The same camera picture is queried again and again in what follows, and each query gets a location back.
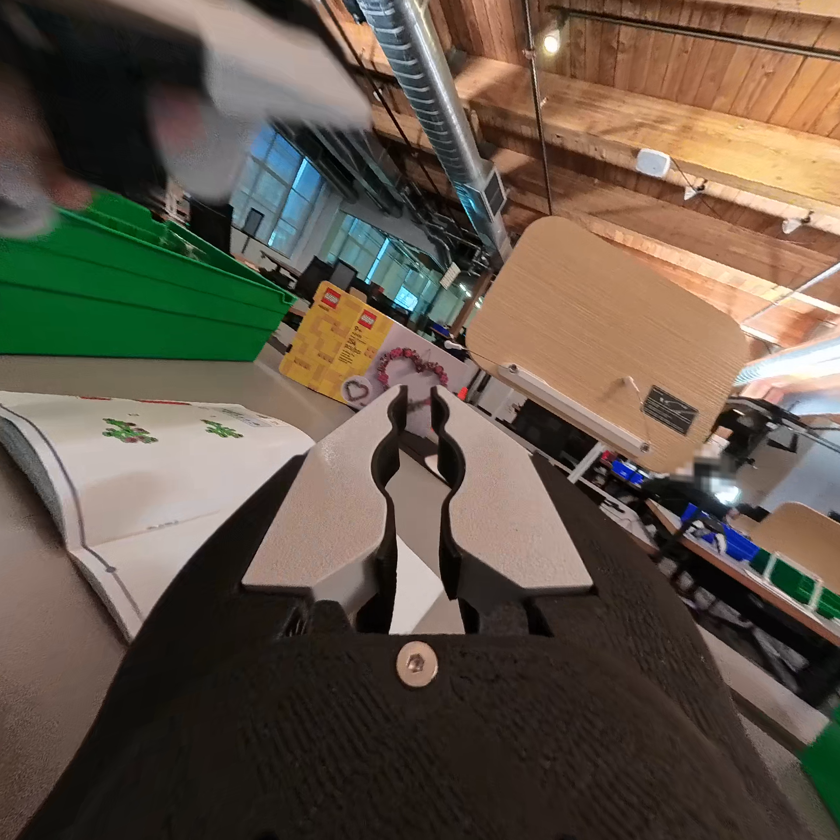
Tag silver duct with vent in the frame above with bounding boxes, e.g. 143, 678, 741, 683
357, 0, 514, 265

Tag green plastic bin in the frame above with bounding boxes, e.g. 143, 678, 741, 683
0, 190, 298, 316
0, 279, 290, 363

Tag row of green bins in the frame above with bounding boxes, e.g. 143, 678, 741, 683
751, 550, 840, 621

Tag blue storage bin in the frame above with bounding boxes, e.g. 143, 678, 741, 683
705, 525, 762, 564

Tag white instruction booklet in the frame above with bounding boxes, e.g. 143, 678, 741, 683
0, 390, 317, 643

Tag wooden chair back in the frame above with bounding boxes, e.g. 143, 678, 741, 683
465, 217, 750, 475

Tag person's left hand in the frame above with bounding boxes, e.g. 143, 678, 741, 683
0, 88, 96, 211

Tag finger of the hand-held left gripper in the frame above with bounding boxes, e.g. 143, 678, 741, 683
147, 88, 266, 201
200, 26, 375, 132

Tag plain silver ceiling duct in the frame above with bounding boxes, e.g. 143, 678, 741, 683
731, 338, 840, 389

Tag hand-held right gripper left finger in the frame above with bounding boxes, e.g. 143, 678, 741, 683
241, 385, 409, 635

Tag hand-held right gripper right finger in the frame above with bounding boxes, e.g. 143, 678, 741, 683
428, 386, 595, 636

